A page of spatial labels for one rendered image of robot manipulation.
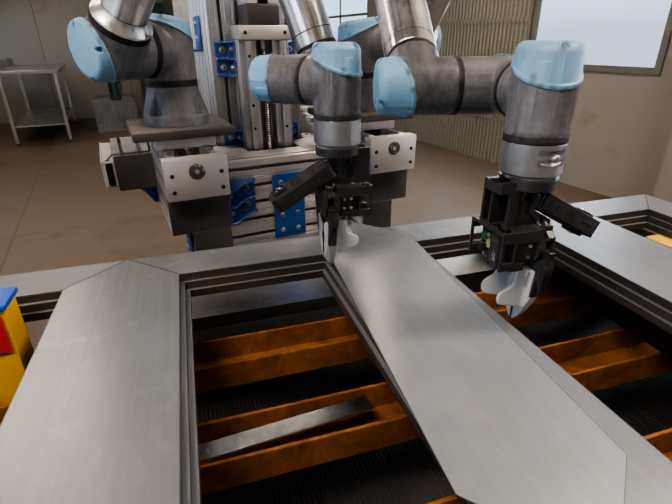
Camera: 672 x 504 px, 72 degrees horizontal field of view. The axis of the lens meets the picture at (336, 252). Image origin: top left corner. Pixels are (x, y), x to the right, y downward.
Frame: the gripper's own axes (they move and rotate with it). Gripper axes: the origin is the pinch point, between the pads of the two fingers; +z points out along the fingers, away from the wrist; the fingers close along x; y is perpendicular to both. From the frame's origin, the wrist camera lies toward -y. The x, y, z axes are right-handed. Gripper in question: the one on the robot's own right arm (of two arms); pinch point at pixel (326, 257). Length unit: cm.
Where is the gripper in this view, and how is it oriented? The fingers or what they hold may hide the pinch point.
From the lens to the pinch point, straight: 82.8
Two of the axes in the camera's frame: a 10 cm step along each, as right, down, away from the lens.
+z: 0.0, 9.1, 4.2
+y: 9.5, -1.3, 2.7
